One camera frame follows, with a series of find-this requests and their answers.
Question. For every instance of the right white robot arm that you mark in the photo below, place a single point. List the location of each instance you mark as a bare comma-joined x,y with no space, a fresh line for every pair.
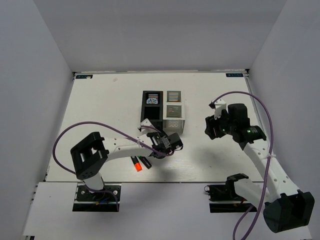
285,206

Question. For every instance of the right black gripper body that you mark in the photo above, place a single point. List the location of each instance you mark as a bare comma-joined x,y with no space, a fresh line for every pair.
226,125

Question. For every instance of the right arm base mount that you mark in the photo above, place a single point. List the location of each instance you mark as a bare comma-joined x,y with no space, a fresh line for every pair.
223,197

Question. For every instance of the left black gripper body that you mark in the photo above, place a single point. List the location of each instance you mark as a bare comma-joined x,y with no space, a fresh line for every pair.
161,135

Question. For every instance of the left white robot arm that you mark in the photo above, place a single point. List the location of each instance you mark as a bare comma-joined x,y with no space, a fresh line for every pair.
91,153

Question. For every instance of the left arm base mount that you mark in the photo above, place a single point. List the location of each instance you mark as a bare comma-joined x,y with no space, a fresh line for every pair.
98,202

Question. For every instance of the orange capped black highlighter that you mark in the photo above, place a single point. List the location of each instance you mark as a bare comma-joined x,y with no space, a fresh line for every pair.
136,163

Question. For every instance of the white mesh organizer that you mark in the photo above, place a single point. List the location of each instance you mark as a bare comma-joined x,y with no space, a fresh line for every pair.
174,123

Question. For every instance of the green capped black highlighter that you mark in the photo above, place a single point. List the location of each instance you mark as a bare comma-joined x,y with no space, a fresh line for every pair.
145,162

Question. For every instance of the left blue corner label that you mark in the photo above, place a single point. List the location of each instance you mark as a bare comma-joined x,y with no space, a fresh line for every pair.
84,76

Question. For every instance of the right blue corner label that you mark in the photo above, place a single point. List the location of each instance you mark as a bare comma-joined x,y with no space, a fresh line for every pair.
234,75

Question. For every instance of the black mesh organizer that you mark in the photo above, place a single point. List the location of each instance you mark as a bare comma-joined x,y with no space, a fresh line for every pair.
153,112

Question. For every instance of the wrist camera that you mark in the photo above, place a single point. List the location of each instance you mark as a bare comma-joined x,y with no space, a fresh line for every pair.
146,127
218,105

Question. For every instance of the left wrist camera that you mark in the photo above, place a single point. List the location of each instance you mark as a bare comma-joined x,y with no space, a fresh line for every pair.
146,127

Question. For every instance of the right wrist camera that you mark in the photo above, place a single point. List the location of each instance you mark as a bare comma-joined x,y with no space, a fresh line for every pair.
218,105

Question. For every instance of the blue glue jar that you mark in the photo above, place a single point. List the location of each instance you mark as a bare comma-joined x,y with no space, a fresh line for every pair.
152,101

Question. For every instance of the blue corner label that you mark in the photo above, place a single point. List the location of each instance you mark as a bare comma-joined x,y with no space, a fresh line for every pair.
234,75
84,76

